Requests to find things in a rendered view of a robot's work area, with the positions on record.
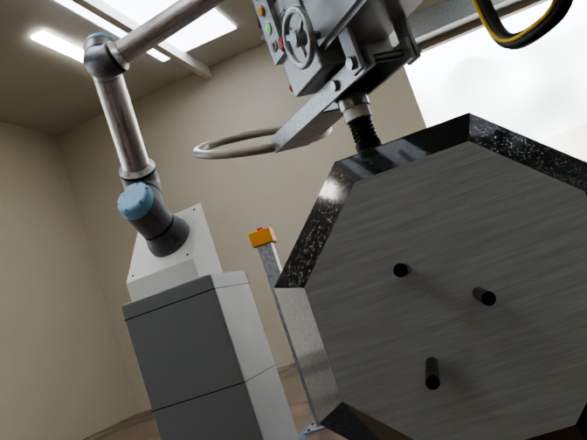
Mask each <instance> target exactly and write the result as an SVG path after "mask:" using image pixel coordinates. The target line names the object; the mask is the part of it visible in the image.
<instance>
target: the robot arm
mask: <svg viewBox="0 0 587 440"><path fill-rule="evenodd" d="M224 1H225V0H178V1H176V2H175V3H173V4H171V5H170V6H169V7H168V8H166V9H165V10H163V11H161V12H160V13H158V14H157V15H155V16H154V17H152V18H150V20H148V21H147V22H145V23H144V24H142V25H140V26H139V27H137V28H136V29H134V30H133V31H131V32H129V34H127V35H126V36H124V37H123V38H121V39H119V40H118V41H116V42H115V41H114V39H113V38H112V37H111V36H109V35H107V34H106V33H103V32H96V33H94V34H91V35H90V36H89V37H88V38H87V39H86V41H85V43H84V46H83V48H84V57H83V64H84V67H85V68H86V70H87V71H88V72H89V73H90V74H91V76H92V77H93V81H94V84H95V87H96V90H97V93H98V95H99V98H100V103H101V105H102V108H103V111H104V114H105V116H106V119H107V124H108V126H109V129H110V132H111V135H112V137H113V140H114V145H115V147H116V150H117V153H118V156H119V158H120V161H121V167H120V169H119V174H120V177H121V181H122V184H123V187H124V191H125V192H124V193H121V195H120V197H119V199H118V203H117V206H118V210H119V211H120V213H121V214H122V215H123V216H124V217H125V218H126V219H127V220H128V221H129V222H130V223H131V224H132V225H133V226H134V227H135V229H136V230H137V231H138V232H139V233H140V234H141V235H142V236H143V237H144V238H145V239H146V242H147V245H148V248H149V250H150V252H151V253H152V254H153V255H154V256H156V257H158V258H163V257H167V256H168V255H170V254H172V253H174V252H175V251H177V250H178V249H179V248H180V247H181V246H182V245H183V244H184V243H185V241H186V240H187V238H188V236H189V234H190V227H189V225H188V224H187V223H186V222H185V221H184V220H182V219H181V218H179V217H176V216H174V215H173V214H172V213H171V212H170V211H169V209H168V208H167V207H166V206H165V205H164V203H163V201H162V187H161V177H160V174H159V172H158V170H157V168H156V166H155V162H154V161H153V160H151V159H149V158H148V155H147V152H146V149H145V146H144V143H143V140H142V135H141V132H140V128H139V126H138V123H137V119H136V117H135V111H134V109H133V106H132V102H131V99H130V97H129V93H128V89H127V85H126V82H125V79H124V76H123V73H124V72H125V71H127V70H128V68H129V64H130V63H131V62H133V61H134V60H136V59H137V58H139V57H140V56H141V55H143V54H144V53H146V52H148V51H150V50H151V49H153V48H154V47H156V46H157V45H159V44H160V43H161V42H163V41H164V40H166V39H167V38H169V37H171V36H172V35H174V34H176V33H177V32H179V31H180V30H181V29H183V28H184V27H186V26H187V25H189V24H191V23H192V22H194V21H195V20H197V19H198V18H200V17H201V16H203V15H204V14H206V13H207V12H209V11H210V10H212V9H214V8H215V7H217V6H218V5H220V4H221V3H222V2H224Z"/></svg>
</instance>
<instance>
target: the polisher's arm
mask: <svg viewBox="0 0 587 440"><path fill-rule="evenodd" d="M423 1H424V0H302V2H303V3H304V6H305V9H306V12H307V14H308V16H309V18H310V20H311V22H312V25H313V27H314V31H320V33H321V38H320V39H318V40H316V41H317V43H318V45H319V47H320V46H323V48H324V50H325V51H326V50H332V49H336V48H342V49H343V51H344V54H345V57H346V58H347V57H348V56H350V57H354V60H355V61H356V66H355V70H352V71H351V70H350V71H351V73H352V76H357V75H358V74H359V73H360V72H361V71H362V70H363V69H364V68H365V64H364V62H363V57H362V54H361V53H360V50H359V47H358V45H360V44H366V43H370V42H376V41H381V40H385V39H386V38H387V37H388V36H389V35H390V34H391V33H392V32H393V31H394V30H395V33H396V34H397V39H398V42H399V43H400V42H401V41H402V40H403V39H404V38H409V39H410V41H411V45H412V48H413V51H414V53H415V55H416V57H415V58H413V59H412V60H411V61H410V62H408V63H407V65H412V64H413V63H414V62H415V61H416V60H418V59H419V58H420V57H421V53H420V51H419V49H418V45H417V42H416V39H415V38H414V35H413V32H412V30H411V26H410V24H409V21H408V18H407V17H408V16H409V15H410V14H411V13H412V12H413V11H414V10H415V9H416V8H417V7H418V6H419V5H420V4H421V3H422V2H423Z"/></svg>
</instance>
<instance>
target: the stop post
mask: <svg viewBox="0 0 587 440"><path fill-rule="evenodd" d="M248 236H249V238H250V241H251V244H252V248H257V249H258V251H259V255H260V258H261V261H262V264H263V266H264V269H265V272H266V276H267V279H268V283H269V286H270V288H271V291H272V294H273V298H274V301H275V304H276V306H277V309H278V312H279V315H280V319H281V322H282V325H283V327H284V330H285V333H286V336H287V340H288V343H289V346H290V348H291V351H292V354H293V358H294V361H295V364H296V367H297V369H298V372H299V376H300V380H301V383H302V386H303V388H304V391H305V394H306V397H307V401H308V404H309V407H310V409H311V412H312V415H313V418H314V422H315V423H311V425H309V426H308V428H307V430H306V431H305V433H304V435H307V434H310V433H314V432H316V431H319V430H324V429H326V427H324V426H322V425H320V424H319V423H318V420H317V417H316V414H315V412H314V407H313V404H312V402H311V399H310V396H309V393H308V391H307V386H306V383H305V381H304V378H303V375H302V372H301V370H300V365H299V362H298V360H297V357H296V354H295V351H294V346H293V343H292V341H291V338H290V335H289V332H288V330H287V325H286V322H285V320H284V317H283V314H282V311H281V309H280V304H279V301H278V299H277V296H276V293H275V291H274V287H275V285H276V283H277V281H278V278H279V276H280V274H281V272H282V268H281V265H280V261H279V258H278V255H277V252H276V250H275V247H274V244H273V243H276V242H277V239H276V236H275V234H274V231H273V228H270V227H266V228H264V229H261V230H257V231H254V232H253V233H250V234H248Z"/></svg>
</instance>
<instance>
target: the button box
mask: <svg viewBox="0 0 587 440"><path fill-rule="evenodd" d="M252 1H253V4H254V6H255V9H256V11H257V14H258V17H259V21H260V24H261V27H262V29H263V32H264V34H265V37H266V42H267V44H268V47H269V50H270V53H271V54H272V57H273V62H274V64H275V65H282V64H283V61H284V59H285V58H286V56H287V53H286V52H282V51H281V50H280V49H279V42H278V39H279V38H281V37H283V36H282V28H281V25H280V21H279V18H278V15H277V12H276V10H275V8H274V5H273V0H258V1H256V0H252ZM261 4H263V5H264V7H265V10H266V15H265V17H264V18H262V17H261V16H260V15H259V6H260V5H261ZM266 22H269V23H270V25H271V28H272V33H271V35H269V36H268V35H267V34H266V29H265V24H266ZM272 39H275V40H276V42H277V46H278V50H277V52H273V50H272V47H271V41H272Z"/></svg>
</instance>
